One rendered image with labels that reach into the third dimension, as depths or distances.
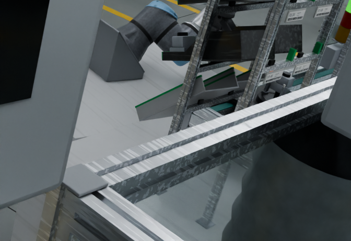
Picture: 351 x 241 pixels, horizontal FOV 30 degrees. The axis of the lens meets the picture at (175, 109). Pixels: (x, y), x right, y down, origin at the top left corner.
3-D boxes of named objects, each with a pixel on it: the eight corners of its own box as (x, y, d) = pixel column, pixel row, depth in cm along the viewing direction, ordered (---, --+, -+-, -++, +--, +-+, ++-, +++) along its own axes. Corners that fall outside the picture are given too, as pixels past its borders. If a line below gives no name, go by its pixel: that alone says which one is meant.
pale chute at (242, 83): (171, 111, 197) (167, 97, 197) (201, 107, 206) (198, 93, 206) (236, 82, 177) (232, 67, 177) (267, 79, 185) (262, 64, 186)
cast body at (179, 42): (169, 58, 177) (168, 32, 177) (182, 58, 180) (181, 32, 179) (189, 59, 171) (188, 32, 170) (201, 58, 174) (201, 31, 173)
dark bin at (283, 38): (194, 53, 188) (193, 27, 187) (225, 51, 197) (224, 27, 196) (271, 53, 167) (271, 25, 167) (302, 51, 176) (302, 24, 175)
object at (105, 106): (-30, 47, 237) (-29, 40, 236) (156, 40, 298) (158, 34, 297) (73, 146, 194) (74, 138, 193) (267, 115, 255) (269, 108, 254)
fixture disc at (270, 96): (248, 99, 226) (250, 94, 225) (268, 93, 237) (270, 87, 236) (282, 118, 219) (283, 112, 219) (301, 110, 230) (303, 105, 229)
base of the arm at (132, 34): (103, 28, 245) (122, 11, 247) (122, 55, 255) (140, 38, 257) (124, 41, 234) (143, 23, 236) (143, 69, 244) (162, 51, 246)
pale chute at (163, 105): (139, 121, 185) (135, 106, 186) (173, 116, 194) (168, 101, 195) (205, 92, 165) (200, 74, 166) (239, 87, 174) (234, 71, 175)
